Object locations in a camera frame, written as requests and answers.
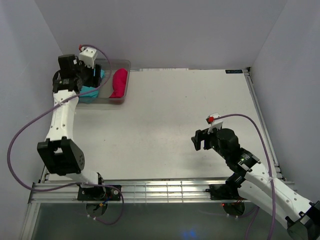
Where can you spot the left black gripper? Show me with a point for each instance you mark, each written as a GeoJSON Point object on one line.
{"type": "Point", "coordinates": [95, 80]}

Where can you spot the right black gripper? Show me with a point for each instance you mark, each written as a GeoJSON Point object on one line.
{"type": "Point", "coordinates": [200, 135]}

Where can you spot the pink t shirt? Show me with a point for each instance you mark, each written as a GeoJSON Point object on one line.
{"type": "Point", "coordinates": [119, 82]}

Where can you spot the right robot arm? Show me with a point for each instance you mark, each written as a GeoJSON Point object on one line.
{"type": "Point", "coordinates": [299, 215]}

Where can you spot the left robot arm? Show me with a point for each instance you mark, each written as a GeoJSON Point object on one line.
{"type": "Point", "coordinates": [59, 152]}

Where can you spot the clear plastic bin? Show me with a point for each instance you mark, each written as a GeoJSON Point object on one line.
{"type": "Point", "coordinates": [107, 89]}

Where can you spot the cyan rolled t shirt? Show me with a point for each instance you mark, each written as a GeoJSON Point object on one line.
{"type": "Point", "coordinates": [87, 92]}

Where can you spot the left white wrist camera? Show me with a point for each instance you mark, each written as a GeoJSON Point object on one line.
{"type": "Point", "coordinates": [88, 55]}

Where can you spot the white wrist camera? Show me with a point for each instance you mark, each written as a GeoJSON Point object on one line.
{"type": "Point", "coordinates": [88, 55]}
{"type": "Point", "coordinates": [214, 122]}

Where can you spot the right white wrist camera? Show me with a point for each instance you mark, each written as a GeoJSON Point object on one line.
{"type": "Point", "coordinates": [214, 122]}

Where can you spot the aluminium frame rail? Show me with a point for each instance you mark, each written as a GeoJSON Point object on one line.
{"type": "Point", "coordinates": [141, 192]}

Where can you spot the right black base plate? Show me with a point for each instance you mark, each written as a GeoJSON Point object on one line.
{"type": "Point", "coordinates": [224, 192]}

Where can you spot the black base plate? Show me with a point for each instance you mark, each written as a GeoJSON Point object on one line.
{"type": "Point", "coordinates": [224, 192]}
{"type": "Point", "coordinates": [99, 193]}

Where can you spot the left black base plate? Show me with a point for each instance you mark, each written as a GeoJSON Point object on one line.
{"type": "Point", "coordinates": [99, 193]}

